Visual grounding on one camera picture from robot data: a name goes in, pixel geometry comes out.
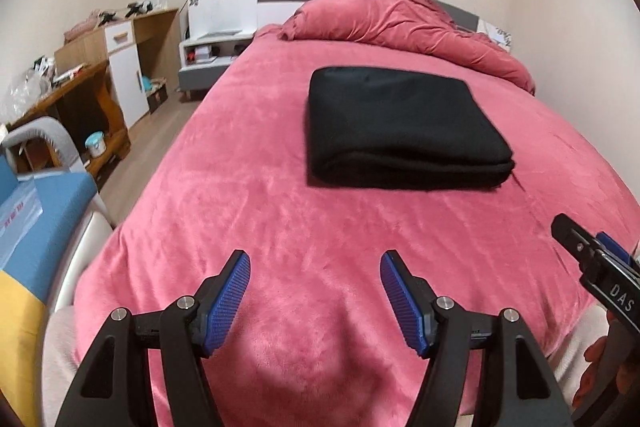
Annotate wooden white cabinet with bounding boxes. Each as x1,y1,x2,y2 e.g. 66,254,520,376
54,9,180,127

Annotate pink rolled duvet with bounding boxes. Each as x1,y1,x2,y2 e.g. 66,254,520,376
279,0,536,94

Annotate black pants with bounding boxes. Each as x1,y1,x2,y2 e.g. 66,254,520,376
307,66,515,191

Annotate clear plastic bag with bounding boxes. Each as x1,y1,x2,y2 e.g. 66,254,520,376
0,180,43,269

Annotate wooden desk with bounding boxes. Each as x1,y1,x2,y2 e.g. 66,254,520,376
9,61,130,178

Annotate right hand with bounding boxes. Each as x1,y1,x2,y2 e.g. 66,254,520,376
572,337,606,409

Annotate white grey nightstand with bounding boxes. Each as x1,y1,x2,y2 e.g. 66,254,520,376
178,29,255,98

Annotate blue yellow sofa cushion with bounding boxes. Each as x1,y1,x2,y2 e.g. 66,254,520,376
1,159,96,426

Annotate pink bed blanket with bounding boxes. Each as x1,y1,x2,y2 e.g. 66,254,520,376
74,27,639,426

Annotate teal lidded white bucket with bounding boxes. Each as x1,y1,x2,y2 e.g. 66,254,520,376
85,131,106,158

